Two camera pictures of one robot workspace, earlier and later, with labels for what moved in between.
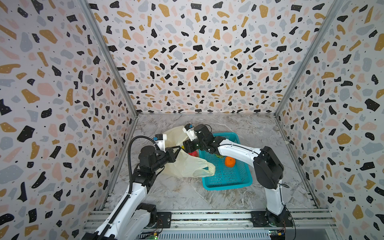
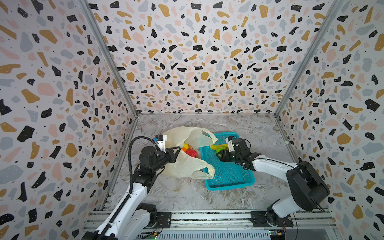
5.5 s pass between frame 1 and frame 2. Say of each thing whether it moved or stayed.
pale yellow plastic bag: stayed
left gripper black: stayed
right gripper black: moved
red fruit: stayed
